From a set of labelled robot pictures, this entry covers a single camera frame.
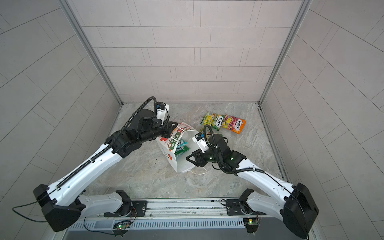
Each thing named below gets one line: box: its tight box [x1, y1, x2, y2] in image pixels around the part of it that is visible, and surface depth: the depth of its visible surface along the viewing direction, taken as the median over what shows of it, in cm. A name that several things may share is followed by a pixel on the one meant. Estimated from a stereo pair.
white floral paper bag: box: [156, 122, 200, 173], surface depth 75 cm
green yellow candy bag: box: [200, 110, 226, 131], surface depth 105 cm
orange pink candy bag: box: [221, 114, 247, 135], surface depth 104 cm
